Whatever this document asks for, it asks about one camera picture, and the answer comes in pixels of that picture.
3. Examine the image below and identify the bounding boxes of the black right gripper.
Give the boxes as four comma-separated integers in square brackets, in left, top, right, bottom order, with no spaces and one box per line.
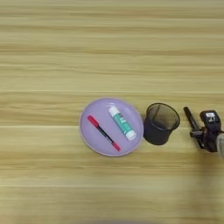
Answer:
[189,128,224,153]

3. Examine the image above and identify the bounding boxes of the black mesh pen cup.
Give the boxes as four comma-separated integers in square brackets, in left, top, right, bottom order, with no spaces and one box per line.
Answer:
[143,102,181,146]

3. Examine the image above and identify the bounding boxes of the white and green glue stick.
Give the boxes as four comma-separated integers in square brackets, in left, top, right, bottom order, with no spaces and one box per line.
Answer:
[108,105,137,142]

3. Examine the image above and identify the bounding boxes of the red and black pen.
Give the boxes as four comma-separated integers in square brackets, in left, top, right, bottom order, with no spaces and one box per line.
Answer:
[87,115,122,152]

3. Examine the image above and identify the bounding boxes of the purple round plate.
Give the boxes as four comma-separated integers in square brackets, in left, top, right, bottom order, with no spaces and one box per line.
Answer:
[79,97,144,158]

